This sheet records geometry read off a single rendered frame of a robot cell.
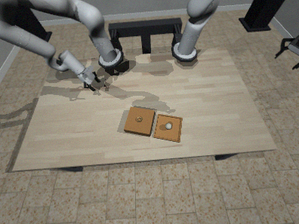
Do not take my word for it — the brown wooden box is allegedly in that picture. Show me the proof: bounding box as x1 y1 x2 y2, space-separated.
124 107 155 137

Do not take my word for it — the white ball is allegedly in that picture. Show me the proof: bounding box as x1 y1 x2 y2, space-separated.
165 123 172 129

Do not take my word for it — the shallow wooden tray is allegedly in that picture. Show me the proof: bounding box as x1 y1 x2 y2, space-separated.
153 114 182 143

